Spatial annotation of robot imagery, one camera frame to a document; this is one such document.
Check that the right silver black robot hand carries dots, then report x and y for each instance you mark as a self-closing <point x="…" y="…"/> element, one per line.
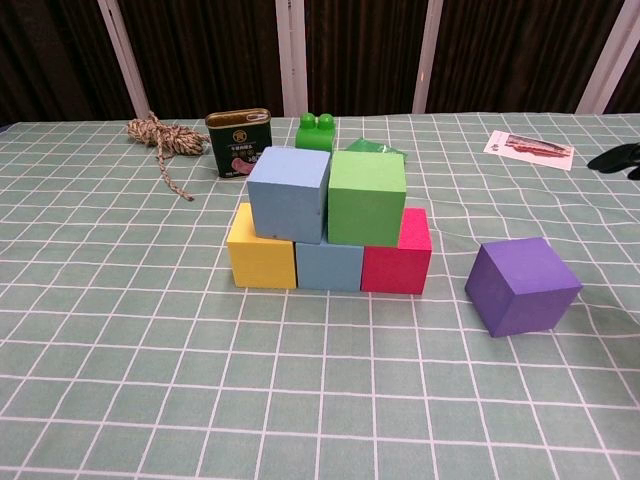
<point x="620" y="157"/>

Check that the purple foam cube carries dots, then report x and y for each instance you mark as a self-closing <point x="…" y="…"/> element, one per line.
<point x="520" y="290"/>

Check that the magenta foam cube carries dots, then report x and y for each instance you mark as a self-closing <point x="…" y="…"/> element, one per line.
<point x="395" y="270"/>

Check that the green foam cube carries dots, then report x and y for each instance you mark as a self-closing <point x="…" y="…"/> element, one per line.
<point x="365" y="205"/>

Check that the light blue foam cube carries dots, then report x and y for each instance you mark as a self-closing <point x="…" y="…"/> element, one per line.
<point x="285" y="200"/>
<point x="327" y="265"/>

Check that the yellow foam cube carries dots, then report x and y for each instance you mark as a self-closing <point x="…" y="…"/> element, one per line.
<point x="260" y="265"/>

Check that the green foil sachet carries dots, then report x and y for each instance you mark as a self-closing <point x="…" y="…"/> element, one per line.
<point x="370" y="146"/>

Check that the green toy building brick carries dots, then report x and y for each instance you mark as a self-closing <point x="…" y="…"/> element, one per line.
<point x="312" y="137"/>

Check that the green checked tablecloth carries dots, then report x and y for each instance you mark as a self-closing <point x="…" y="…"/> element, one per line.
<point x="320" y="400"/>

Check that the dark green luncheon meat can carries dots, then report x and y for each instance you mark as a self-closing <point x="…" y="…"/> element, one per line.
<point x="230" y="145"/>

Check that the white metal frame post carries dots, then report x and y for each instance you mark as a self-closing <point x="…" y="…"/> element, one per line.
<point x="610" y="55"/>
<point x="427" y="60"/>
<point x="295" y="60"/>
<point x="125" y="65"/>

